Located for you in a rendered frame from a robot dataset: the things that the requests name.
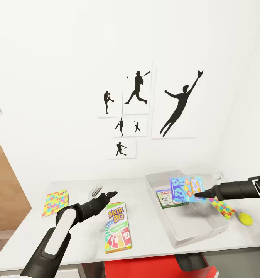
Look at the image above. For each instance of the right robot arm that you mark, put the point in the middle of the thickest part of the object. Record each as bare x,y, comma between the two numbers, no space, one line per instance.
232,190

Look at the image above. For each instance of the tennis ball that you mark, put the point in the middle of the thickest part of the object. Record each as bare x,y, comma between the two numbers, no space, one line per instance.
245,219

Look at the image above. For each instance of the board game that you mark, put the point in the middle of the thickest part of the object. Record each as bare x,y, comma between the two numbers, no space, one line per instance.
184,188
117,236
165,199

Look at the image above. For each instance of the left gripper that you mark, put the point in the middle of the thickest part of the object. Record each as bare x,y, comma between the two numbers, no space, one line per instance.
99,203

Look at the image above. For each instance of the jigsaw puzzle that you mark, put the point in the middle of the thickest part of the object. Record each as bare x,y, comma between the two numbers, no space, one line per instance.
55,202
223,208

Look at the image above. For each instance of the toy box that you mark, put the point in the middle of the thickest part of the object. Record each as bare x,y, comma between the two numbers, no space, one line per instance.
184,224

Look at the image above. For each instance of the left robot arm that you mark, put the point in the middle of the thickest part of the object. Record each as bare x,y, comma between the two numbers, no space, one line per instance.
46,260

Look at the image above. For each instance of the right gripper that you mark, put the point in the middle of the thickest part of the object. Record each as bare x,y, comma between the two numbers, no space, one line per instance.
224,191

